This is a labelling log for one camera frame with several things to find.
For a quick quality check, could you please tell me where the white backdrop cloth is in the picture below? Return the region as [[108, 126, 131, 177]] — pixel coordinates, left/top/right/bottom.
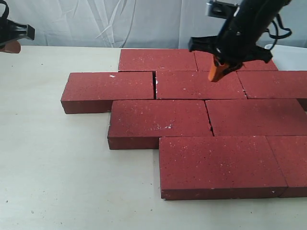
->
[[0, 0, 307, 50]]

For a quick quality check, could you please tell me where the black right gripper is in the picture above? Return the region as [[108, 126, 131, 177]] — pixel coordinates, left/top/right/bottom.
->
[[189, 0, 290, 82]]

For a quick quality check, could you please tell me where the red brick under tilted brick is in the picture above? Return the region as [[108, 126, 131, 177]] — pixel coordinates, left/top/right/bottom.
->
[[118, 49, 198, 71]]

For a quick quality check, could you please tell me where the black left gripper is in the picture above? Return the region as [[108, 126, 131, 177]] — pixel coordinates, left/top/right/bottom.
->
[[0, 17, 35, 54]]

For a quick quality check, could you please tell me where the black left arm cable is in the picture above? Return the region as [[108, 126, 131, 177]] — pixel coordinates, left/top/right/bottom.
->
[[0, 0, 10, 21]]

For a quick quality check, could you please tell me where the white tray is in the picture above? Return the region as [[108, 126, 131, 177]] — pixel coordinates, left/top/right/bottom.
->
[[271, 45, 307, 71]]

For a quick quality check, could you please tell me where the red brick large front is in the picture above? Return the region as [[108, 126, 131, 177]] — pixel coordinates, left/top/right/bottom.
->
[[155, 70, 247, 100]]

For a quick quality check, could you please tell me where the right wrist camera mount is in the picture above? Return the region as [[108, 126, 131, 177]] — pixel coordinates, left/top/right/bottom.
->
[[205, 0, 239, 19]]

